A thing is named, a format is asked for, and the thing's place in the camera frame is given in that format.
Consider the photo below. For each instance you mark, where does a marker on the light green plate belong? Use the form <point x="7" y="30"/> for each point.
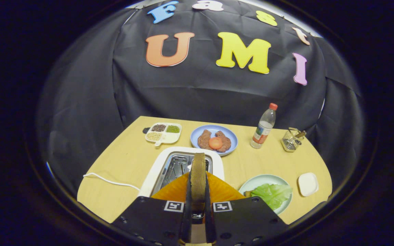
<point x="258" y="180"/>

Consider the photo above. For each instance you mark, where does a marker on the blue plate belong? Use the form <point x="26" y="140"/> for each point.
<point x="195" y="136"/>

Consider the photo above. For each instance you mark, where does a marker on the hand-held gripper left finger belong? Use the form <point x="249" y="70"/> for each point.
<point x="186" y="218"/>

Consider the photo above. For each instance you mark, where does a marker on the white divided seasoning tray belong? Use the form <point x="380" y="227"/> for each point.
<point x="162" y="133"/>

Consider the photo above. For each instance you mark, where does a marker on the brown toast slice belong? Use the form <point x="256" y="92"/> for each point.
<point x="198" y="177"/>

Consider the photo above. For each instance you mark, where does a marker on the small white square dish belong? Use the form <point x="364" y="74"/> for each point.
<point x="308" y="184"/>

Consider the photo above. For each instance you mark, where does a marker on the red tomato slice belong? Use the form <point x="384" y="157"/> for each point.
<point x="215" y="143"/>

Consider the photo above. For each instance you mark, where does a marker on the clear plastic water bottle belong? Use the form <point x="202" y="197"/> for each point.
<point x="263" y="130"/>

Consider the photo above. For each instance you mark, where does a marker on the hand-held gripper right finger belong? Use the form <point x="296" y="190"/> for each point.
<point x="209" y="222"/>

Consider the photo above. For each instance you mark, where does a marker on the green lettuce leaf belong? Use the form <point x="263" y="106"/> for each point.
<point x="272" y="194"/>

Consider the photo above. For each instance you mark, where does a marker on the white toaster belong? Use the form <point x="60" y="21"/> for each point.
<point x="156" y="171"/>

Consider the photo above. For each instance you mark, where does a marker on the brown meat patty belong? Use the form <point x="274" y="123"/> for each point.
<point x="204" y="138"/>
<point x="226" y="141"/>

